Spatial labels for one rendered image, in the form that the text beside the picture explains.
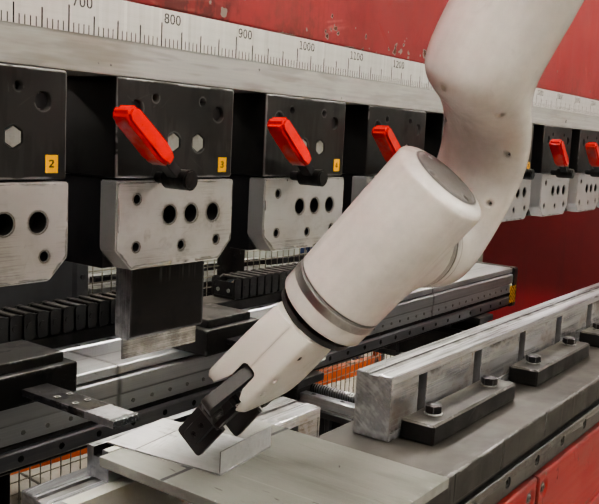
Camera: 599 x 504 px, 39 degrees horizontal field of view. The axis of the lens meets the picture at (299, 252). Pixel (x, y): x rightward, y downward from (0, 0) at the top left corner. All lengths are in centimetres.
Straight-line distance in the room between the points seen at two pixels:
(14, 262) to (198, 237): 20
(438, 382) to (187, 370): 39
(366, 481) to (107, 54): 43
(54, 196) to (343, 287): 24
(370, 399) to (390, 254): 60
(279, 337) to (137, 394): 52
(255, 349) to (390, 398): 53
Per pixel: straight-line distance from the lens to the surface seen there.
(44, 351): 103
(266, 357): 70
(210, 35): 81
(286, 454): 82
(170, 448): 82
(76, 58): 70
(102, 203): 74
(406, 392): 125
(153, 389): 121
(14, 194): 66
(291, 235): 92
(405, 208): 63
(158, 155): 71
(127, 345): 82
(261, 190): 87
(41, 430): 109
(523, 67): 64
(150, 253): 76
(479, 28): 63
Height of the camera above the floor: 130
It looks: 8 degrees down
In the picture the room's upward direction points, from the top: 3 degrees clockwise
